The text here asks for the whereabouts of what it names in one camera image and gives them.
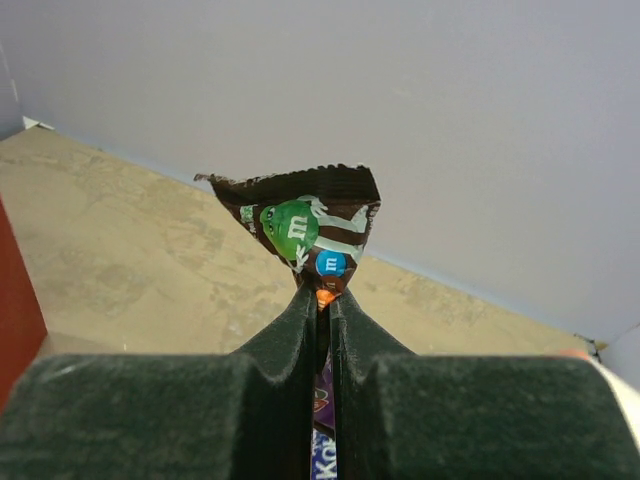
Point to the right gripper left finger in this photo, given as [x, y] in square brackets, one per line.
[242, 415]

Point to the brown candy packet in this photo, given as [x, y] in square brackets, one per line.
[316, 221]

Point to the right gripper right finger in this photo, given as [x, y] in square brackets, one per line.
[400, 415]

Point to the red cookie snack bag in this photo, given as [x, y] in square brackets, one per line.
[323, 446]

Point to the red paper bag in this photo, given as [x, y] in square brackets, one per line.
[23, 329]

